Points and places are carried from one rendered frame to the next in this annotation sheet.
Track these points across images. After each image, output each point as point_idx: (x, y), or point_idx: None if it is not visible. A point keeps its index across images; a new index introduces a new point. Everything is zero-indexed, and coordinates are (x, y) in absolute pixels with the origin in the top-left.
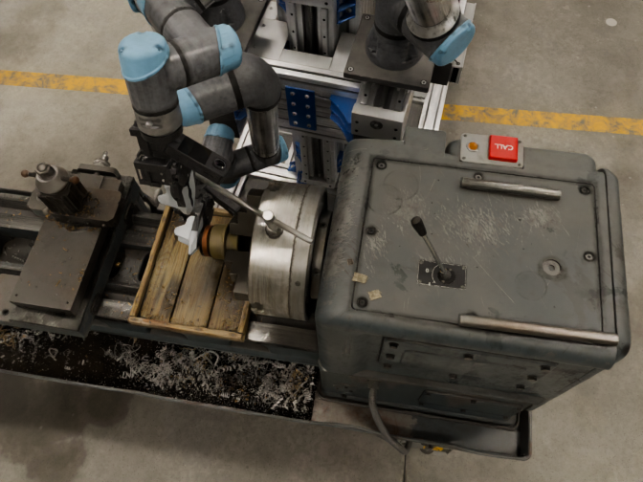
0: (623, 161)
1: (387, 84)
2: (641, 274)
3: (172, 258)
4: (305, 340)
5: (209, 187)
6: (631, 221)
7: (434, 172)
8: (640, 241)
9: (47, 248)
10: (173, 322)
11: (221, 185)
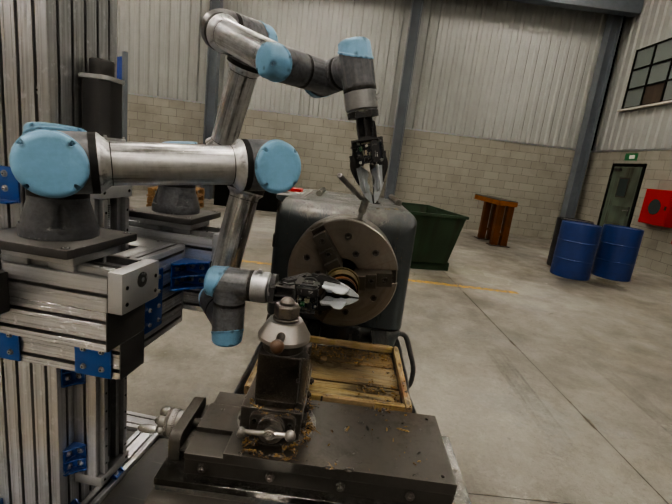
0: (150, 352)
1: (208, 219)
2: (238, 361)
3: (321, 389)
4: (381, 335)
5: (288, 279)
6: (199, 357)
7: (311, 196)
8: (215, 357)
9: (348, 450)
10: (396, 387)
11: (241, 334)
